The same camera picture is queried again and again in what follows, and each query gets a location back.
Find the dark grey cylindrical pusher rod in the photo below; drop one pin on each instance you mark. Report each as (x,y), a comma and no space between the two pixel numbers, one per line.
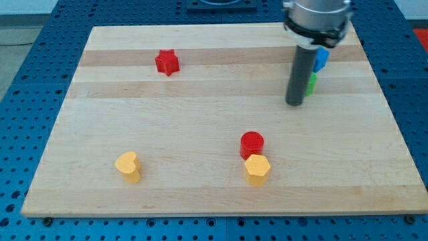
(304,60)

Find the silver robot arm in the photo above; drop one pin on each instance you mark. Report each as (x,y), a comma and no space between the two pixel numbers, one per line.
(312,24)

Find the yellow hexagon block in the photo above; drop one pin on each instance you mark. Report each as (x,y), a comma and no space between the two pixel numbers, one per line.
(257,170)

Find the red star block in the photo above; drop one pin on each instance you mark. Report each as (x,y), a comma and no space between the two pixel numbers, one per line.
(167,62)

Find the blue block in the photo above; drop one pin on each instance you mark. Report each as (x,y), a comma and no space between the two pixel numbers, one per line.
(321,60)

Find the green block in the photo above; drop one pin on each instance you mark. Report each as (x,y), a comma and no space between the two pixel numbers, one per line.
(311,84)

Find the red cylinder block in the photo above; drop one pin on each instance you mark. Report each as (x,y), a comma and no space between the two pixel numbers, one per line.
(251,143)

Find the wooden board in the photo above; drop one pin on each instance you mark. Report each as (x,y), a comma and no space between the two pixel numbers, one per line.
(339,153)

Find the yellow heart block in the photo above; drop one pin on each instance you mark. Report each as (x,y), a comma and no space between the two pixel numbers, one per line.
(129,166)

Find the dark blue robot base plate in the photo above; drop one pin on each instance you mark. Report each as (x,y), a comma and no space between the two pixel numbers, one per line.
(220,5)

